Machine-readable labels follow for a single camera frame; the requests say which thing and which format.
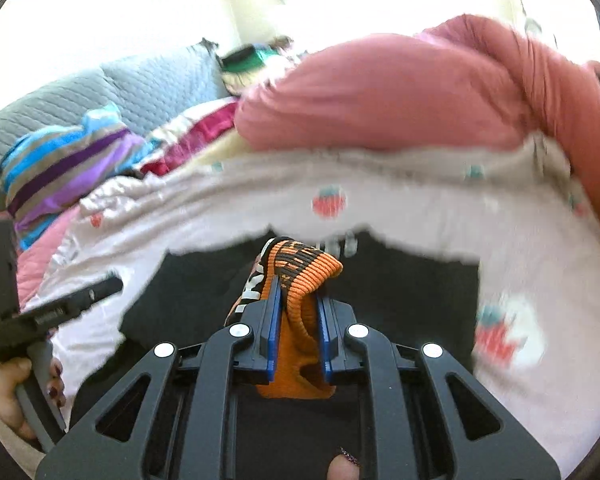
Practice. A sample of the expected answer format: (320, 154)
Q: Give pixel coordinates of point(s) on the salmon pink pillow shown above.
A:
(380, 95)

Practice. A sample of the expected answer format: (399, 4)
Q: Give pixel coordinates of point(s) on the person's left hand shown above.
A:
(5, 390)

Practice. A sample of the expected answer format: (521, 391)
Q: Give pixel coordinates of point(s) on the green and black cloth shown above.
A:
(252, 57)

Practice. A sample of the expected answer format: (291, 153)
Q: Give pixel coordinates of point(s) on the magenta cloth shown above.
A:
(200, 130)

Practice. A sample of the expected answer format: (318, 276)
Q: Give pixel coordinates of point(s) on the person's right hand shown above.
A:
(342, 469)

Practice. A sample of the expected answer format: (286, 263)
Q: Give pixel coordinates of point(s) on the strawberry print blanket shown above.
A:
(405, 210)

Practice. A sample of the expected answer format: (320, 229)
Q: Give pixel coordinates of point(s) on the orange knitted garment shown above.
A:
(300, 270)

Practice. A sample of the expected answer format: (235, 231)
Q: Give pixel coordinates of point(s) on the pink quilted cloth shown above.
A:
(40, 260)

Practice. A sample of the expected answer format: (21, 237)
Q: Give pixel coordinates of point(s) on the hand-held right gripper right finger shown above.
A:
(326, 345)

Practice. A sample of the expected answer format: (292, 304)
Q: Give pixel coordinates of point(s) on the person's left forearm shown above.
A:
(10, 452)

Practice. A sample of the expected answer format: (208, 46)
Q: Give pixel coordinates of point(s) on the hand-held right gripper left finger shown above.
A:
(271, 340)

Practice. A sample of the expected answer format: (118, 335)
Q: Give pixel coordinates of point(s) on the black shirt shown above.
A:
(190, 285)

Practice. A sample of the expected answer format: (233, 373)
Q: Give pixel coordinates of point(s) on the cream cloth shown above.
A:
(225, 152)

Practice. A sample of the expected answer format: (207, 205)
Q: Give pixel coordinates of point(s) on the striped pillow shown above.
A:
(65, 165)

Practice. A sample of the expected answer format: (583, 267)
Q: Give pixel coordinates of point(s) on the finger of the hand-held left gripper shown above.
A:
(75, 302)
(1, 265)

